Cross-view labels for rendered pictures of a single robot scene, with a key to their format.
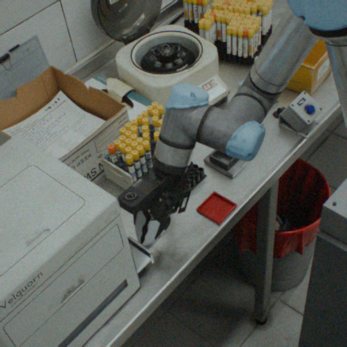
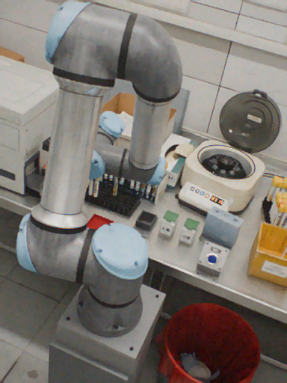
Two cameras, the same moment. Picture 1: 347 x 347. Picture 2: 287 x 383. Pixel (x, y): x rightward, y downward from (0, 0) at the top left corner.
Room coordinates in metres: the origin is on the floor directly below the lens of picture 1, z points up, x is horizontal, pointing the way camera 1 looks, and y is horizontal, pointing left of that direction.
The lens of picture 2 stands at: (0.34, -1.02, 1.83)
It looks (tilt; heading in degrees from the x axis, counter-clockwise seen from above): 38 degrees down; 58
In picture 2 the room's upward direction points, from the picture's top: 11 degrees clockwise
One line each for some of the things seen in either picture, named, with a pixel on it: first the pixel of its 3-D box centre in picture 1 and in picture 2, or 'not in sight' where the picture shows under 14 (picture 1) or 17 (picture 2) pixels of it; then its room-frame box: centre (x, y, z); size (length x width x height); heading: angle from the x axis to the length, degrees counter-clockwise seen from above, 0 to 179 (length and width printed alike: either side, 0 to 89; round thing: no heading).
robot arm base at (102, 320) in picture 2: not in sight; (111, 295); (0.67, -0.43, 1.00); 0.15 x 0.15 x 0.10
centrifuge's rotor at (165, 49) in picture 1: (167, 60); (223, 168); (1.25, -0.03, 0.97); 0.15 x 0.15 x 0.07
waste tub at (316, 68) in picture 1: (301, 63); (276, 254); (1.21, -0.39, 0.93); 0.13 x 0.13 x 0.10; 48
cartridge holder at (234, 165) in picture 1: (224, 159); (146, 221); (0.92, -0.13, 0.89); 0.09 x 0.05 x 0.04; 44
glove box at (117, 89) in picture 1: (118, 103); (175, 158); (1.15, 0.12, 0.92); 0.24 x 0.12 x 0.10; 43
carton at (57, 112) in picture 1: (59, 131); (131, 132); (1.03, 0.27, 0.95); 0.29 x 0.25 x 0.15; 43
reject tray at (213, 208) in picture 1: (216, 207); (99, 224); (0.78, -0.09, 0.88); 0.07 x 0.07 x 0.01; 43
